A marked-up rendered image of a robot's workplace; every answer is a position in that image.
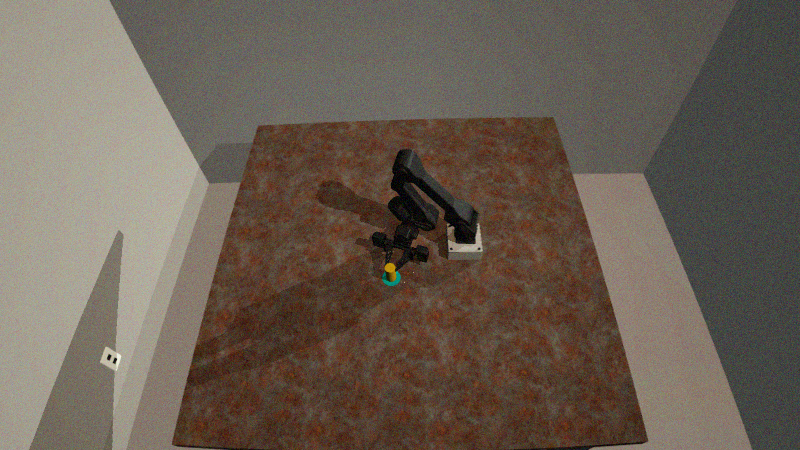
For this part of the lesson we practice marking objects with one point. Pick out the cyan circle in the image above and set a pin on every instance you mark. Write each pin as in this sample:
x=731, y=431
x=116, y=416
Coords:
x=386, y=282

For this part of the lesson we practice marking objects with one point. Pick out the yellow tall cylinder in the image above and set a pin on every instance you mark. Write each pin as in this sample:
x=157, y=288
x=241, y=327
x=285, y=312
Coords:
x=390, y=272

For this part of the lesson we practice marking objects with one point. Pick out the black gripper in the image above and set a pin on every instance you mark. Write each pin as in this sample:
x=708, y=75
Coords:
x=381, y=240

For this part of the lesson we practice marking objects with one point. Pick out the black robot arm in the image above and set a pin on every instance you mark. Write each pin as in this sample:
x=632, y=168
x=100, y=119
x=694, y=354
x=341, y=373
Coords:
x=410, y=208

